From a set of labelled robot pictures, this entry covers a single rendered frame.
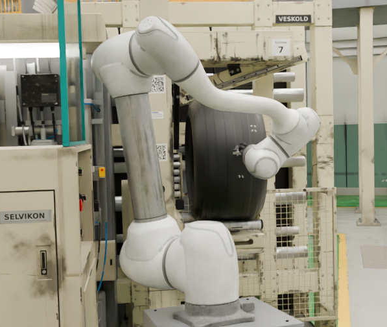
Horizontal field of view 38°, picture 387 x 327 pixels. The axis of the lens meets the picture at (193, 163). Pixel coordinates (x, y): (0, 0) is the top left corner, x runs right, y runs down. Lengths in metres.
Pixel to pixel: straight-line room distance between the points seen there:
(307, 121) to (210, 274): 0.64
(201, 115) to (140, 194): 0.75
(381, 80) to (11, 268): 10.47
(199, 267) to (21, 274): 0.51
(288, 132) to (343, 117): 9.81
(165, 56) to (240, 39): 1.26
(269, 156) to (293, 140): 0.10
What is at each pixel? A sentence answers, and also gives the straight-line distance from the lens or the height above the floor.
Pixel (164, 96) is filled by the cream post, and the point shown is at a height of 1.46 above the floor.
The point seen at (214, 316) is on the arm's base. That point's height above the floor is 0.81.
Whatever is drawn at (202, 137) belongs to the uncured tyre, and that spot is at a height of 1.28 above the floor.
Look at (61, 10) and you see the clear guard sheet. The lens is 1.68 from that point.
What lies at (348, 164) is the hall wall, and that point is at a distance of 11.60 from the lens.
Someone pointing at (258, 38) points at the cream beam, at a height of 1.74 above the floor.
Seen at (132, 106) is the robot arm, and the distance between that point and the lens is 1.65.
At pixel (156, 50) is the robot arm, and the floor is 1.52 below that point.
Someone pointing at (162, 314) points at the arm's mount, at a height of 0.76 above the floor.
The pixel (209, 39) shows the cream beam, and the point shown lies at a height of 1.74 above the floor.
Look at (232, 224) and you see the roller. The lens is 2.42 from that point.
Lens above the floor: 1.30
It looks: 3 degrees down
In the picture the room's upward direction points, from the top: 2 degrees counter-clockwise
